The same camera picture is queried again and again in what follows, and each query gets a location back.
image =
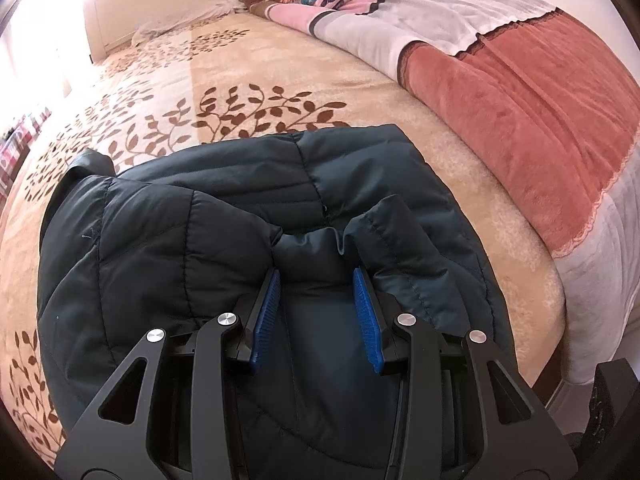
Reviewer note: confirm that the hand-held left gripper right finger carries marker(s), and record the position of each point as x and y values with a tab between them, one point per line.
369	317

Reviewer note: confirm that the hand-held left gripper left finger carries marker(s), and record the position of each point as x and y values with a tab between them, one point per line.
265	317

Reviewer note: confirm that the dark blue puffer jacket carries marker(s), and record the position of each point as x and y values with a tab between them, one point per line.
200	220

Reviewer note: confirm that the beige leaf print bed blanket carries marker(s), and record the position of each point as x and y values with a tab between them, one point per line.
280	65

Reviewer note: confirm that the pink and red striped blanket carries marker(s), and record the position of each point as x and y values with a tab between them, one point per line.
500	85

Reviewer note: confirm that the red plaid cloth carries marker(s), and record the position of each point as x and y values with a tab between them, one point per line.
20	145

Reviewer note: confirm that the white gauzy cloth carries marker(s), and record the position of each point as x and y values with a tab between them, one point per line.
190	17

